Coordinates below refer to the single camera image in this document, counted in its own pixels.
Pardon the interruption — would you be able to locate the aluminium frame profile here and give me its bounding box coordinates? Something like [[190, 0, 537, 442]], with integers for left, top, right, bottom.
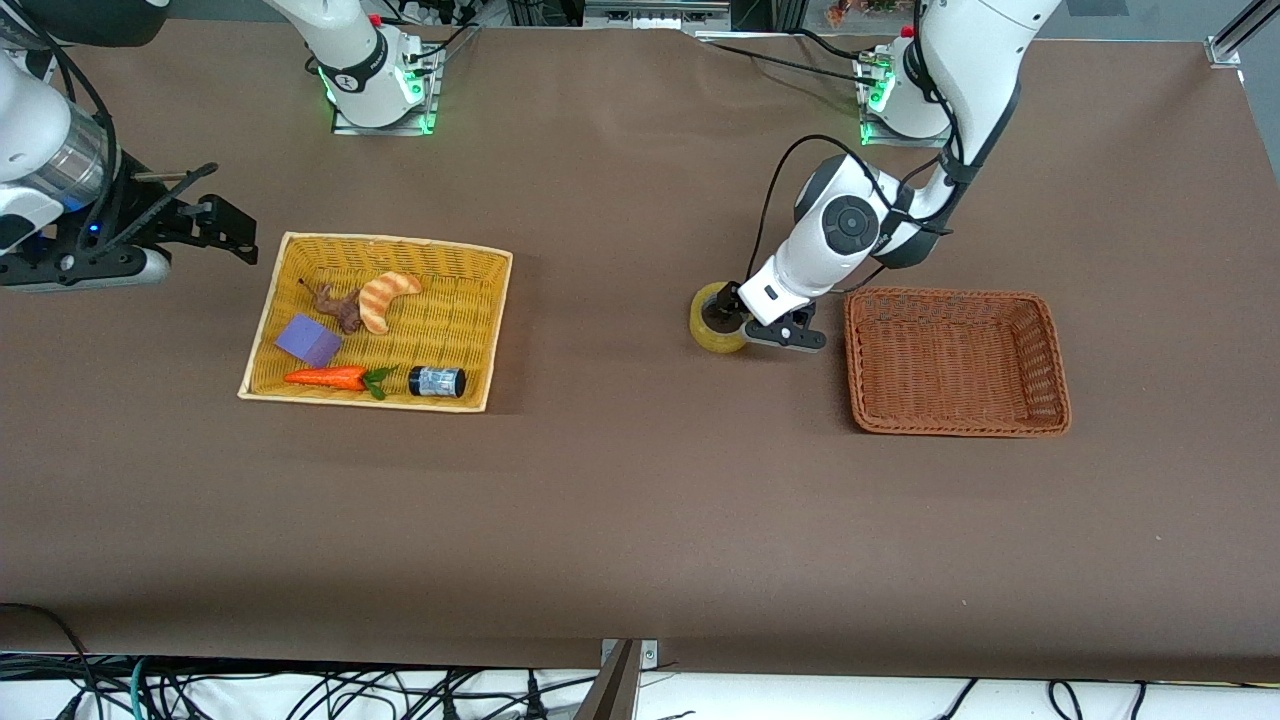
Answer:
[[1205, 0, 1280, 69]]

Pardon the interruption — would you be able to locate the brown toy dinosaur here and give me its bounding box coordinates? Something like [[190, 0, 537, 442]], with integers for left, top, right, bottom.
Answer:
[[298, 278, 365, 335]]

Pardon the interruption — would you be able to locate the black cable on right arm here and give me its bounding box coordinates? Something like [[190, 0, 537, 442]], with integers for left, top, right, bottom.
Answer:
[[10, 0, 221, 256]]

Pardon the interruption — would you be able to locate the thick black looping cable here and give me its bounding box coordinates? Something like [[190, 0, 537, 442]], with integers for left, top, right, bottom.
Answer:
[[0, 602, 101, 720]]

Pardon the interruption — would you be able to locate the clear yellowish tape roll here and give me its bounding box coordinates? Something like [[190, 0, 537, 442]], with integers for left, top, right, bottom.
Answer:
[[689, 282, 753, 355]]

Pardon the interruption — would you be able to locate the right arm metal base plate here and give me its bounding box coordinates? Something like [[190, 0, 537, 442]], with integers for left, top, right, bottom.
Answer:
[[330, 45, 441, 137]]

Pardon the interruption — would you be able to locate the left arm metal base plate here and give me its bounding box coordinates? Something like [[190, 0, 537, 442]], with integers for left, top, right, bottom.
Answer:
[[858, 50, 956, 150]]

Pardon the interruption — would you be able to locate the brown wicker basket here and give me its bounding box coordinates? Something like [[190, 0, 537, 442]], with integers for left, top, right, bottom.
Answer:
[[843, 287, 1073, 439]]

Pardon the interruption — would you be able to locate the purple cube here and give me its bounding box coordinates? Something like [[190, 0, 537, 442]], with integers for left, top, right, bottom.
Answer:
[[274, 313, 344, 369]]

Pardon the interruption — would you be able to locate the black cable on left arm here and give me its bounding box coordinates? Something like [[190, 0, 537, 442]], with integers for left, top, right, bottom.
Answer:
[[745, 0, 966, 291]]

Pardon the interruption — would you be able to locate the small metal table bracket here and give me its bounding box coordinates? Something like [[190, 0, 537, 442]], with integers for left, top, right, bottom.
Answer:
[[600, 638, 661, 671]]

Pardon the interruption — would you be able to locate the orange toy carrot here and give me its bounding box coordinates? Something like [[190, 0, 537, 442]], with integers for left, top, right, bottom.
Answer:
[[283, 365, 398, 402]]

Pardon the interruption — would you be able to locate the dark wedge-shaped stand leg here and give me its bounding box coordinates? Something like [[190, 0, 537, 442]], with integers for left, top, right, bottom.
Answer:
[[572, 640, 643, 720]]

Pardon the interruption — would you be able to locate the toy croissant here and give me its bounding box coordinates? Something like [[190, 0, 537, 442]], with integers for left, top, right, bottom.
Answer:
[[358, 271, 423, 336]]

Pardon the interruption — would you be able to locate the small black jar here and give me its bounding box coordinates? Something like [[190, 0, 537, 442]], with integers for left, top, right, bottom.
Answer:
[[408, 366, 468, 400]]

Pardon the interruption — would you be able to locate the black cable on table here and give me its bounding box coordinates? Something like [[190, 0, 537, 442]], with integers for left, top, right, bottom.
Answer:
[[405, 22, 481, 71], [785, 27, 881, 66], [695, 38, 886, 86]]

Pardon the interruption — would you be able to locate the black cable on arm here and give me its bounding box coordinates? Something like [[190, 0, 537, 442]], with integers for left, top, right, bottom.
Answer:
[[10, 0, 221, 256], [745, 0, 966, 291]]

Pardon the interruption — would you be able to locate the yellow wicker basket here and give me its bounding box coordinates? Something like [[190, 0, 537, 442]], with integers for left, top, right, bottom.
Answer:
[[237, 231, 515, 414]]

